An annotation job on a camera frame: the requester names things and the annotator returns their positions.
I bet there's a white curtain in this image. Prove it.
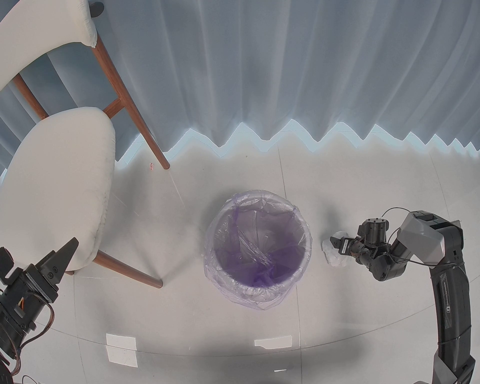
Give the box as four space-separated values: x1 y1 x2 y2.
0 0 480 177

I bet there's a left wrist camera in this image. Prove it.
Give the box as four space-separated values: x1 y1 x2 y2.
0 246 16 280

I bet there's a black cable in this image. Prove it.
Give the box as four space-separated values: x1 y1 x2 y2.
379 207 411 220

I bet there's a purple plastic bag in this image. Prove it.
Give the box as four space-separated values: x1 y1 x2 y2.
203 190 313 311

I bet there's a white paper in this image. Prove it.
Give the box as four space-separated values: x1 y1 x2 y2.
322 230 353 268

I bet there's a white trash bin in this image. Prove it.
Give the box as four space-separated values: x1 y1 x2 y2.
213 192 313 301

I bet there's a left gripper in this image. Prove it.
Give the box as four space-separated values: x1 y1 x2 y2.
0 237 79 333

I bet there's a white chair with wooden legs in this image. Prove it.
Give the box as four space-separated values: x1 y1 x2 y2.
0 0 171 289

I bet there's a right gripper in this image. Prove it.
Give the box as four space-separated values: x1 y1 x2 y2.
329 235 363 260

